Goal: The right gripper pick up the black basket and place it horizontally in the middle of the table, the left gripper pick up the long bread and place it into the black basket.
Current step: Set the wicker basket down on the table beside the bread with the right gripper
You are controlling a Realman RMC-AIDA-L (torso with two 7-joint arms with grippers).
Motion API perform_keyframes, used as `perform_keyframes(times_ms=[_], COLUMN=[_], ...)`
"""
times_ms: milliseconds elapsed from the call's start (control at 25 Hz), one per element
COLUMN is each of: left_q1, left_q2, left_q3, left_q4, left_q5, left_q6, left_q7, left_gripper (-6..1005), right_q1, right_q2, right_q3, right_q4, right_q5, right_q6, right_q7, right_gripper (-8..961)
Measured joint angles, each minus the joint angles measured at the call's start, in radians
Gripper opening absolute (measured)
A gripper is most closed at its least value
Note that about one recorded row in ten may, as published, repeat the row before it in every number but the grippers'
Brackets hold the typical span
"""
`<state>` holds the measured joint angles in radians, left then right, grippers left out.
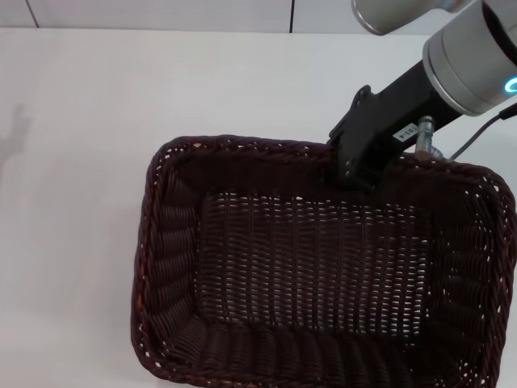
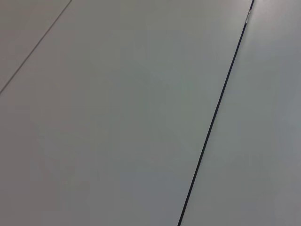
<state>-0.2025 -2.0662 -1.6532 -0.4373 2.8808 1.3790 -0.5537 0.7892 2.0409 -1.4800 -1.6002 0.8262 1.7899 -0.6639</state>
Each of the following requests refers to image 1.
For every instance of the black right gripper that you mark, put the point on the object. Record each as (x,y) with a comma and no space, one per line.
(400,109)

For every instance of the dark brown woven basket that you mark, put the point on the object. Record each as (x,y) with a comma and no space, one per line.
(307,266)

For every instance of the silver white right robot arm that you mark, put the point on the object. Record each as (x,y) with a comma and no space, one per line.
(468,56)

